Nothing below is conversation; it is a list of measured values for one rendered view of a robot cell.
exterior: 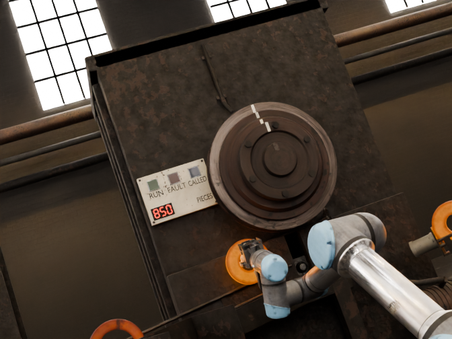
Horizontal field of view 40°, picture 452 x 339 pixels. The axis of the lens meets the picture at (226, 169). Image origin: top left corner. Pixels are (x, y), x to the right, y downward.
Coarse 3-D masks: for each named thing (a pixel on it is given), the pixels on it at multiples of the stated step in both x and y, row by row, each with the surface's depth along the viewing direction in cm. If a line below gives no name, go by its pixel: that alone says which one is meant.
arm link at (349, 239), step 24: (360, 216) 162; (312, 240) 159; (336, 240) 154; (360, 240) 152; (336, 264) 153; (360, 264) 149; (384, 264) 147; (384, 288) 143; (408, 288) 141; (408, 312) 137; (432, 312) 135; (432, 336) 129
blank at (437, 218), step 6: (444, 204) 218; (450, 204) 217; (438, 210) 219; (444, 210) 218; (450, 210) 217; (432, 216) 220; (438, 216) 219; (444, 216) 218; (432, 222) 219; (438, 222) 219; (444, 222) 218; (432, 228) 219; (438, 228) 219; (444, 228) 218; (438, 234) 219; (444, 234) 218
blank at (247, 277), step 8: (240, 240) 220; (232, 248) 218; (264, 248) 220; (232, 256) 218; (240, 256) 218; (232, 264) 217; (232, 272) 216; (240, 272) 216; (248, 272) 217; (240, 280) 216; (248, 280) 216; (256, 280) 217
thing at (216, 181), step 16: (240, 112) 227; (304, 112) 231; (224, 128) 225; (320, 128) 231; (336, 176) 228; (224, 192) 220; (240, 208) 220; (320, 208) 224; (256, 224) 219; (272, 224) 220; (288, 224) 221
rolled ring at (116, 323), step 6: (102, 324) 206; (108, 324) 206; (114, 324) 206; (120, 324) 206; (126, 324) 207; (132, 324) 207; (96, 330) 205; (102, 330) 205; (108, 330) 205; (126, 330) 206; (132, 330) 207; (138, 330) 207; (96, 336) 204; (102, 336) 205; (138, 336) 206
